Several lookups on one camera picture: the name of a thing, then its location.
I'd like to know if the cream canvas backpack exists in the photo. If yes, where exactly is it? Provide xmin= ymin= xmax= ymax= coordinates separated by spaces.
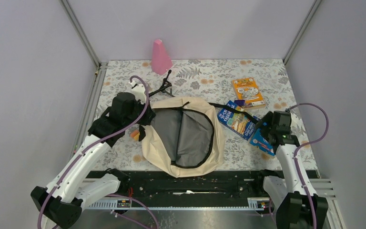
xmin=139 ymin=97 xmax=258 ymax=178

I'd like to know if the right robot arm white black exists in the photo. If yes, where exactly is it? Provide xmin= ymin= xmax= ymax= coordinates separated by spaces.
xmin=254 ymin=111 xmax=328 ymax=229

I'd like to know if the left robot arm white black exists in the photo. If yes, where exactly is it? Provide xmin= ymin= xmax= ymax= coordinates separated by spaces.
xmin=30 ymin=91 xmax=153 ymax=229

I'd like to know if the blue round-logo book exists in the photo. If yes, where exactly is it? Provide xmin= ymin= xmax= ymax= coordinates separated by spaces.
xmin=250 ymin=129 xmax=275 ymax=157

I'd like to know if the blue Treehouse book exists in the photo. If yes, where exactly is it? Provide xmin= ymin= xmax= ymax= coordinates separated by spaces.
xmin=217 ymin=108 xmax=255 ymax=141

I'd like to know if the black folding tripod stand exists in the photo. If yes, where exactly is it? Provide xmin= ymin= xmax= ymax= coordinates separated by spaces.
xmin=149 ymin=69 xmax=175 ymax=97

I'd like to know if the purple small block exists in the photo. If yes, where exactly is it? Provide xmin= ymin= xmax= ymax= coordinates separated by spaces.
xmin=234 ymin=100 xmax=245 ymax=106

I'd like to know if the orange children's book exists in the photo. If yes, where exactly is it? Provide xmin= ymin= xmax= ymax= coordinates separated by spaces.
xmin=231 ymin=77 xmax=266 ymax=110

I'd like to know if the pink cone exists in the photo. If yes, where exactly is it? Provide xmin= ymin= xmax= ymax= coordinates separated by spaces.
xmin=151 ymin=39 xmax=173 ymax=75

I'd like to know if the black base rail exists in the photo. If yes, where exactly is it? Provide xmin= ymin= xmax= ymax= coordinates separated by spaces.
xmin=89 ymin=170 xmax=284 ymax=210

